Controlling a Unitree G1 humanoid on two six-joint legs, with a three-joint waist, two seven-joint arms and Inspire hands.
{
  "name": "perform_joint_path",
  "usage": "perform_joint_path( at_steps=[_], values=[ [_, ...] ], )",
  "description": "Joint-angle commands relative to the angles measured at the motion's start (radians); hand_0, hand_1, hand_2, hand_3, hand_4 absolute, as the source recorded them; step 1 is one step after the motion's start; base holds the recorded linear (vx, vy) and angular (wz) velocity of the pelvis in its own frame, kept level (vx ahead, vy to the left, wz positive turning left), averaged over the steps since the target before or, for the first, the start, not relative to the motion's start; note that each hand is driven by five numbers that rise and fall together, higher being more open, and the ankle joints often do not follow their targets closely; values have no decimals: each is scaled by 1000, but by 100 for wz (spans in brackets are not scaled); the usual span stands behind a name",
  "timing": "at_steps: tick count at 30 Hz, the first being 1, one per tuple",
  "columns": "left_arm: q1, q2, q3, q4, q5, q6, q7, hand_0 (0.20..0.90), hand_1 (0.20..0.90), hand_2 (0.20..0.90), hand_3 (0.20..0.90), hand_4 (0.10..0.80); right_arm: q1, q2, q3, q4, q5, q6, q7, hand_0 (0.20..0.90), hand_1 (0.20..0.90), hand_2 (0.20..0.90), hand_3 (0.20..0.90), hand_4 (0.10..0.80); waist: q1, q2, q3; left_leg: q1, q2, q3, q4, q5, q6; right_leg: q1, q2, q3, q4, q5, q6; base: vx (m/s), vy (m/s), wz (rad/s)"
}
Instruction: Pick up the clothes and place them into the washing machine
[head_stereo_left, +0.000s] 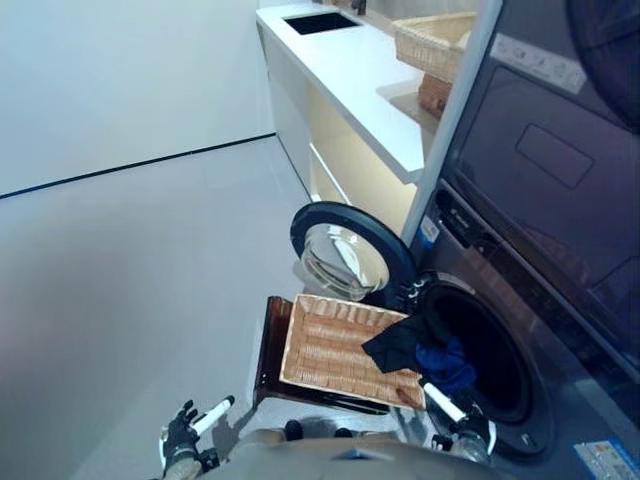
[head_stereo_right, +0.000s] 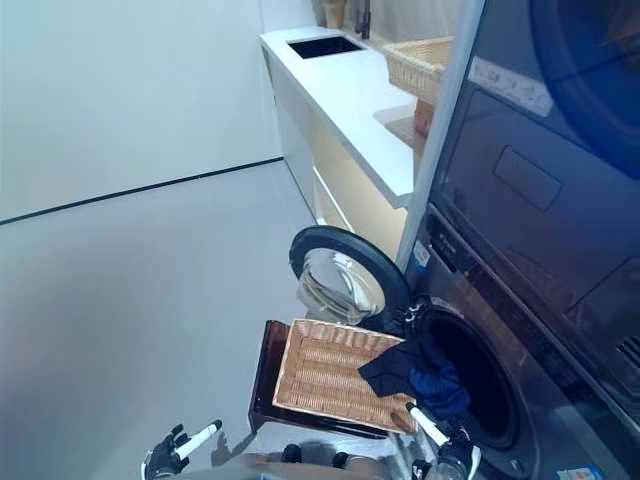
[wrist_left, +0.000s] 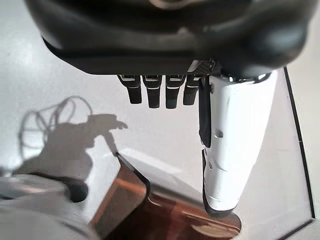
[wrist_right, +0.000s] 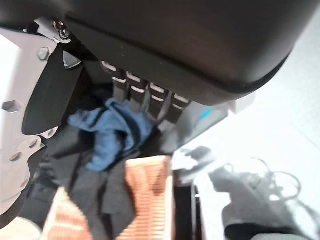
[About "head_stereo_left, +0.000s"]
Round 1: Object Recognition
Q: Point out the small brown wicker basket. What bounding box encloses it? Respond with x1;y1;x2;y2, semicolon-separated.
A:
417;72;454;119

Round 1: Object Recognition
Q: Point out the blue energy label sticker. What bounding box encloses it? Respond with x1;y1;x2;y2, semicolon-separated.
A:
419;217;441;246

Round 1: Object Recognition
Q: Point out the cream wicker basket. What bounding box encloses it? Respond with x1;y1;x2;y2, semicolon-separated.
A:
392;12;479;76

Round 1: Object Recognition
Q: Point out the blue garment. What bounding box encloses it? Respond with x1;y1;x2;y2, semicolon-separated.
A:
414;339;476;396

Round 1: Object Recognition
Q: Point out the brown wicker laundry basket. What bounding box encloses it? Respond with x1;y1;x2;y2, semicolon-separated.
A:
278;293;427;412

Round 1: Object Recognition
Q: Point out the grey robot torso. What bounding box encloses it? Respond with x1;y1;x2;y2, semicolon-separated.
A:
214;429;501;480

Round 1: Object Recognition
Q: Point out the black garment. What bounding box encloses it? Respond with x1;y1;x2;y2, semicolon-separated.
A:
362;312;436;375

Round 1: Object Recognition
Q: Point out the dark grey washing machine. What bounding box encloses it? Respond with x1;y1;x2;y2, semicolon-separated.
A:
399;179;640;480

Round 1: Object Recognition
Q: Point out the black sink basin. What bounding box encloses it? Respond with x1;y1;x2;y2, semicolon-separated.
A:
280;12;362;36

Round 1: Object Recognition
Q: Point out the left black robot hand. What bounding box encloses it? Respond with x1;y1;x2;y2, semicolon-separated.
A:
159;394;236;469

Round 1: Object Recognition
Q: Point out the white counter cabinet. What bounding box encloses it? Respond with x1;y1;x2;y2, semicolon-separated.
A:
255;0;471;236

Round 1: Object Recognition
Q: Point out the round glass washer door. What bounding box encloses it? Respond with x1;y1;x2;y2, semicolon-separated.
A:
289;200;419;304

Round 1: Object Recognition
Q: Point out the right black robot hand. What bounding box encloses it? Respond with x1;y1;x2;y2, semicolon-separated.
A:
422;382;499;454

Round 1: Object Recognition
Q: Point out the dark brown wooden stool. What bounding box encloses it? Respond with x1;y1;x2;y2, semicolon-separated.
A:
252;295;391;416

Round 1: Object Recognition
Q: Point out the white cabinet side panel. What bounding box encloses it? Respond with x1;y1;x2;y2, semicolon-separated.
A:
399;0;504;246

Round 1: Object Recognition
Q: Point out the white blue washer label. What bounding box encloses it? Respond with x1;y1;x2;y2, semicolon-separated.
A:
574;439;637;480

